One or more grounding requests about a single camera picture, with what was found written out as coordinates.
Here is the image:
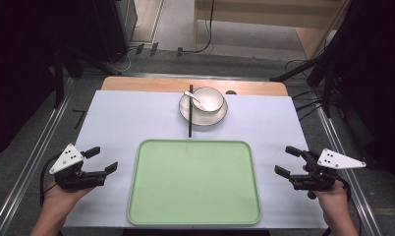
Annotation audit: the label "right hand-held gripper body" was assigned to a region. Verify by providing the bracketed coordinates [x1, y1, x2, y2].
[289, 147, 367, 192]

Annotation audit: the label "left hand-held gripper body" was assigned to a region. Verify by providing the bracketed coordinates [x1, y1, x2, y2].
[48, 143, 107, 192]

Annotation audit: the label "person's right hand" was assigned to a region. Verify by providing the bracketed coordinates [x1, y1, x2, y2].
[302, 165, 351, 211]

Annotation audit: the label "person's left hand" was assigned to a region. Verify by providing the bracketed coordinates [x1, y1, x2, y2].
[42, 183, 95, 214]

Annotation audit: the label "black angle marker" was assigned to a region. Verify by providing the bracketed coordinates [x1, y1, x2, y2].
[72, 109, 87, 130]

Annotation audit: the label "white table mat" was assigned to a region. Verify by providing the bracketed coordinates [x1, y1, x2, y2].
[64, 89, 328, 230]

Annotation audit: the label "black stand legs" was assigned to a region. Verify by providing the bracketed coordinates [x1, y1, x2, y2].
[269, 58, 319, 84]

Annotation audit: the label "green tray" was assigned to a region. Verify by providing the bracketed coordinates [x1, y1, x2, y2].
[127, 139, 262, 227]

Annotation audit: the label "black chopstick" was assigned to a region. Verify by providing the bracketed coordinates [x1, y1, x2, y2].
[188, 84, 195, 139]

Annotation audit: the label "white bowl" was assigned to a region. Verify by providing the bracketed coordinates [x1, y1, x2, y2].
[191, 86, 226, 114]

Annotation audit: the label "white plate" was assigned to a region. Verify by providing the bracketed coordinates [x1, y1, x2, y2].
[178, 92, 229, 127]

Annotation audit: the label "dark curtain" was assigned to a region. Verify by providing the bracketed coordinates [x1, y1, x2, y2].
[0, 0, 103, 161]
[308, 0, 395, 183]

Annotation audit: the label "white spoon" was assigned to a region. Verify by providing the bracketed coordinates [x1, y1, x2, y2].
[184, 90, 213, 112]

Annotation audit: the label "black cabinet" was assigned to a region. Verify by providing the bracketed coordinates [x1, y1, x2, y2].
[92, 0, 139, 63]

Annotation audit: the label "wooden furniture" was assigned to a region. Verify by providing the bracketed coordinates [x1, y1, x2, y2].
[193, 0, 352, 61]

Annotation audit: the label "metal floor rail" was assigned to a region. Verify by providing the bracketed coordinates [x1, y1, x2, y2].
[0, 78, 76, 236]
[311, 88, 384, 236]

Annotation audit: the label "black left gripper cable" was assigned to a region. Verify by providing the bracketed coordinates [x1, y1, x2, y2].
[38, 152, 62, 208]

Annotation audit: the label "bundle of black floor cables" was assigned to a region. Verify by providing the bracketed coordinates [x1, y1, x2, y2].
[290, 89, 324, 122]

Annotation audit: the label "white floor cable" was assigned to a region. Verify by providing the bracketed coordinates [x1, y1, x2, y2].
[105, 48, 135, 75]

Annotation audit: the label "black hanging cable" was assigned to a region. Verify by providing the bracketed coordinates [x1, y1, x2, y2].
[181, 0, 217, 55]

